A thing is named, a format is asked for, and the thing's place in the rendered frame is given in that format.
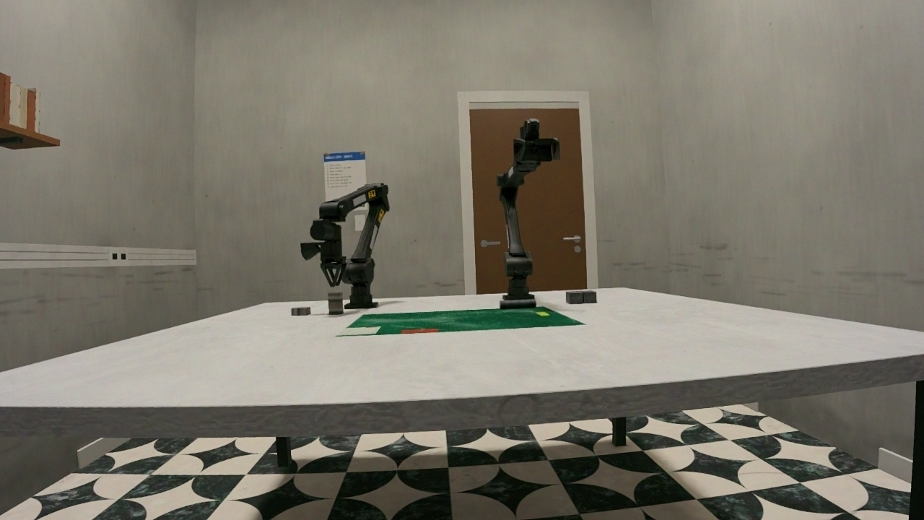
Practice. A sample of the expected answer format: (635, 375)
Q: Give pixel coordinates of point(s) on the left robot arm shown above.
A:
(517, 261)

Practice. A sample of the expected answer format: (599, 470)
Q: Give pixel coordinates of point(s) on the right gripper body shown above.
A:
(336, 254)

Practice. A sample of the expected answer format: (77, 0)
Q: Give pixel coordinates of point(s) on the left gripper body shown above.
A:
(541, 147)

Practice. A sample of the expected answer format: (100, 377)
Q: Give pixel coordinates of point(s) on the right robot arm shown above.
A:
(360, 268)

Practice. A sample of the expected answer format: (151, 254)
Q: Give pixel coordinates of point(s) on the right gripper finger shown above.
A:
(341, 274)
(333, 266)

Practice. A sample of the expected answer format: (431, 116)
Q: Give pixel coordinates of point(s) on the green mat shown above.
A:
(456, 321)

